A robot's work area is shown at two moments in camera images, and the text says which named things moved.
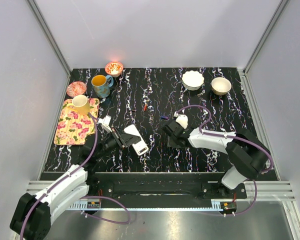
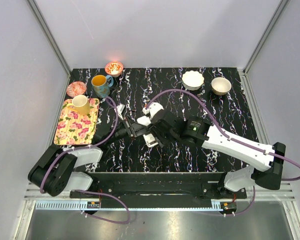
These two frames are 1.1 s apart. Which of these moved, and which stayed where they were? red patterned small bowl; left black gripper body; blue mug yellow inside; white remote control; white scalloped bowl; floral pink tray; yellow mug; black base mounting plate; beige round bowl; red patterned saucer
Moved: left black gripper body; white remote control
Stayed: black base mounting plate; floral pink tray; yellow mug; blue mug yellow inside; beige round bowl; red patterned small bowl; white scalloped bowl; red patterned saucer
